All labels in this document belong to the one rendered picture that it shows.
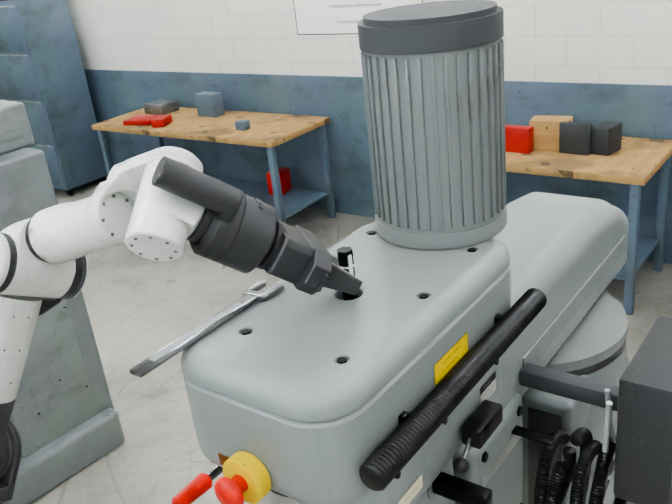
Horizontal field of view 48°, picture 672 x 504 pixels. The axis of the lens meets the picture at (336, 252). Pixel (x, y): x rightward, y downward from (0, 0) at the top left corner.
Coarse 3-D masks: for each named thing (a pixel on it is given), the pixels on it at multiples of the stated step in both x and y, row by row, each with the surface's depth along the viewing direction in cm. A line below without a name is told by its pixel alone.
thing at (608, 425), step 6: (606, 390) 112; (606, 396) 112; (606, 402) 109; (606, 408) 109; (606, 414) 110; (606, 420) 110; (606, 426) 111; (612, 426) 115; (606, 432) 112; (612, 432) 115; (606, 438) 112; (612, 438) 116; (606, 444) 113; (606, 450) 114; (612, 468) 121; (612, 474) 121
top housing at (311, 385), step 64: (384, 256) 107; (448, 256) 105; (256, 320) 94; (320, 320) 92; (384, 320) 90; (448, 320) 93; (192, 384) 88; (256, 384) 81; (320, 384) 79; (384, 384) 83; (256, 448) 85; (320, 448) 79
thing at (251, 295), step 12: (252, 288) 100; (276, 288) 100; (240, 300) 98; (252, 300) 97; (264, 300) 98; (228, 312) 95; (204, 324) 93; (216, 324) 93; (192, 336) 90; (168, 348) 88; (180, 348) 88; (144, 360) 86; (156, 360) 86; (132, 372) 84; (144, 372) 84
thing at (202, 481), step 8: (208, 472) 96; (216, 472) 96; (192, 480) 95; (200, 480) 94; (208, 480) 95; (184, 488) 93; (192, 488) 93; (200, 488) 94; (208, 488) 95; (176, 496) 92; (184, 496) 92; (192, 496) 93
